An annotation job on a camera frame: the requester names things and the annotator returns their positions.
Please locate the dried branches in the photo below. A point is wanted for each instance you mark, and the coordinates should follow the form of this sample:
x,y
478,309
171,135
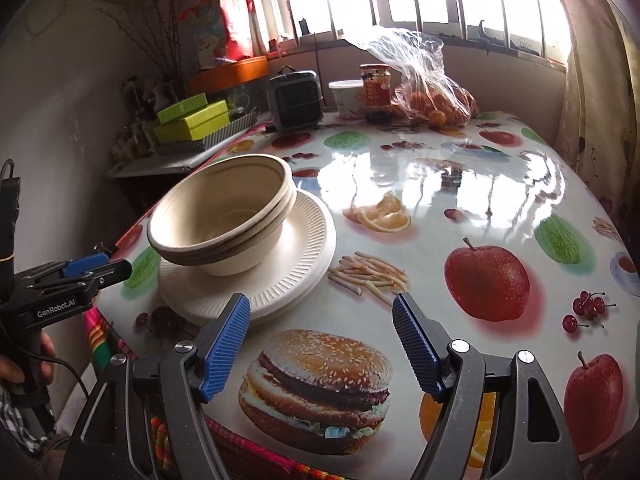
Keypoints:
x,y
150,35

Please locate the red gift box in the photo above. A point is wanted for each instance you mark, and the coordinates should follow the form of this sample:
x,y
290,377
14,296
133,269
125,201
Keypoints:
x,y
220,27

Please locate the red-label jar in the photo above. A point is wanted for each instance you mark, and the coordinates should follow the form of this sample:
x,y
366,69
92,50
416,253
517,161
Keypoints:
x,y
376,92

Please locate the small black heater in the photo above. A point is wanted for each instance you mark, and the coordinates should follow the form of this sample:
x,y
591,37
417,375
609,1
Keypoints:
x,y
295,100

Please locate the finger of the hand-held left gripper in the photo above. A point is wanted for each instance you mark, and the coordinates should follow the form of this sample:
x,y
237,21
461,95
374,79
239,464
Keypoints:
x,y
82,265
105,275

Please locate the grey side shelf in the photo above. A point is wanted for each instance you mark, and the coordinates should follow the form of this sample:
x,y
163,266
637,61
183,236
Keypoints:
x,y
155,164

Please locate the small green box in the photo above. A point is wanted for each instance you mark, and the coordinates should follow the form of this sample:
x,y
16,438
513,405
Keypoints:
x,y
182,109

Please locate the grey striped box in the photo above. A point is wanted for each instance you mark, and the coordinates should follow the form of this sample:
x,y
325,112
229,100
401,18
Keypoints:
x,y
225,134

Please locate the pile of oranges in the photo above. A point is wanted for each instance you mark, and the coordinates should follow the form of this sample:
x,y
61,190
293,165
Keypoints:
x,y
440,105

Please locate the patterned curtain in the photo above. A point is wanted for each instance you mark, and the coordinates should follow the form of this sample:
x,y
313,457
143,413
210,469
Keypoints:
x,y
595,85

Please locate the person's left hand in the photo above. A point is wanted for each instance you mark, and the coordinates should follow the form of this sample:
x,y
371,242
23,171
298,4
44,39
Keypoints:
x,y
47,360

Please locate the row of small bottles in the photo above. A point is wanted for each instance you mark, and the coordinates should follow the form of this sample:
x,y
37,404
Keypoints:
x,y
130,135

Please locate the orange tray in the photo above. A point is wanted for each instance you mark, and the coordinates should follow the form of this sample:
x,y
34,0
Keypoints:
x,y
227,75

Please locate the person's left forearm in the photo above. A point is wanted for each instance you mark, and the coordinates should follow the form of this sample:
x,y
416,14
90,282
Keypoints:
x,y
15,412

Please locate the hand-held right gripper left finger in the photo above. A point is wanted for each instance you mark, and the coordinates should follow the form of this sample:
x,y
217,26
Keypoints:
x,y
225,345

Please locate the white tub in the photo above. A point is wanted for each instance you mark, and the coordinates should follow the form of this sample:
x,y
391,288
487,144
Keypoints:
x,y
347,97

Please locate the clear plastic bag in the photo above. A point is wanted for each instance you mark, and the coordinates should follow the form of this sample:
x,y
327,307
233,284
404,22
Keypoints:
x,y
410,60

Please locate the fruit-print tablecloth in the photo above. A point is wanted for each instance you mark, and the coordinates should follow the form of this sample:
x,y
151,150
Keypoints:
x,y
350,170

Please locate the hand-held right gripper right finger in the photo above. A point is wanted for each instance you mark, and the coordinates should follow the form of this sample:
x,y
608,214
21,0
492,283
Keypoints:
x,y
417,345

